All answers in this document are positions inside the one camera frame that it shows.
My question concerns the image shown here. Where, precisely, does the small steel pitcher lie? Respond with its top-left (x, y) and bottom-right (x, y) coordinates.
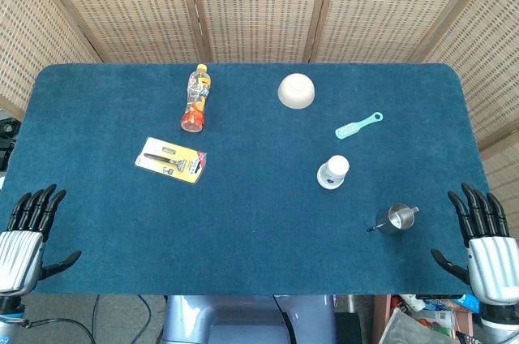
top-left (367, 203), bottom-right (421, 237)

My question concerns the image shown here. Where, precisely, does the blue carpet table mat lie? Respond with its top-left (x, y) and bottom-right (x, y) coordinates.
top-left (0, 62), bottom-right (513, 296)

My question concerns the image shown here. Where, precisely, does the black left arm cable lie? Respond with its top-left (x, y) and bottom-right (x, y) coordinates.
top-left (19, 317), bottom-right (97, 344)

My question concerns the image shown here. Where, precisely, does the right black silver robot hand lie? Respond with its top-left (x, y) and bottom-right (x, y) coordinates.
top-left (430, 183), bottom-right (519, 307)

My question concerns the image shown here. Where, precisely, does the silver blue robot torso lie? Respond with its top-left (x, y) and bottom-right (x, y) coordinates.
top-left (161, 294), bottom-right (337, 344)

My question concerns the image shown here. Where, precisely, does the black torso cable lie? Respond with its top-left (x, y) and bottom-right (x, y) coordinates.
top-left (273, 295), bottom-right (298, 344)

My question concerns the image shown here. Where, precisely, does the teal plastic comb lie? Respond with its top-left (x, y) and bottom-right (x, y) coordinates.
top-left (334, 111), bottom-right (384, 141)

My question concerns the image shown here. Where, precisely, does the black equipment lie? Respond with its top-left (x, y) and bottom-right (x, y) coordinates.
top-left (0, 116), bottom-right (22, 171)

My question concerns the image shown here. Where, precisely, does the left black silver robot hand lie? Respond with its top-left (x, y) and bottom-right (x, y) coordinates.
top-left (0, 183), bottom-right (83, 299)

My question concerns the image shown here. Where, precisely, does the brown wooden storage crate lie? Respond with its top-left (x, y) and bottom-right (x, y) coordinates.
top-left (371, 294), bottom-right (483, 344)

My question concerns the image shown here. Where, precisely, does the grey foil bag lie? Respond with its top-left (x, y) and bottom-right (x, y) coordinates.
top-left (379, 306), bottom-right (459, 344)

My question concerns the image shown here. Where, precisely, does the thin blue floor cable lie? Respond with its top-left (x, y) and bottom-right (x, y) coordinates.
top-left (91, 295), bottom-right (101, 344)

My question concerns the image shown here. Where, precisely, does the woven wooden screen panel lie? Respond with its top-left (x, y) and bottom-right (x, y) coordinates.
top-left (310, 0), bottom-right (506, 64)
top-left (30, 0), bottom-right (212, 64)
top-left (0, 0), bottom-right (103, 120)
top-left (421, 0), bottom-right (519, 151)
top-left (480, 132), bottom-right (519, 247)
top-left (186, 0), bottom-right (337, 64)

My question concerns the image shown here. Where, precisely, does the white paper cup blue flower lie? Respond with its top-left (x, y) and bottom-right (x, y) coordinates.
top-left (316, 154), bottom-right (350, 191)

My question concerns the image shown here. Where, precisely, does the yellow packaged razor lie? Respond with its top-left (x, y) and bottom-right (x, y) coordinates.
top-left (134, 136), bottom-right (208, 186)

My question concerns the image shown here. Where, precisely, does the cream ceramic bowl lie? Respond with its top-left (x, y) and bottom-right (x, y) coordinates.
top-left (277, 72), bottom-right (316, 110)

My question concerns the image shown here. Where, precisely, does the orange drink bottle yellow cap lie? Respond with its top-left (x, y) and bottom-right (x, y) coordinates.
top-left (180, 63), bottom-right (213, 133)

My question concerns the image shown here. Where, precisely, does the blue snack packet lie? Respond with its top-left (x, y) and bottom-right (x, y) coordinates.
top-left (453, 294), bottom-right (482, 315)

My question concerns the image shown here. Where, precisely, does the black floor cable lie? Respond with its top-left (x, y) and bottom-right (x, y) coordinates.
top-left (130, 295), bottom-right (154, 344)

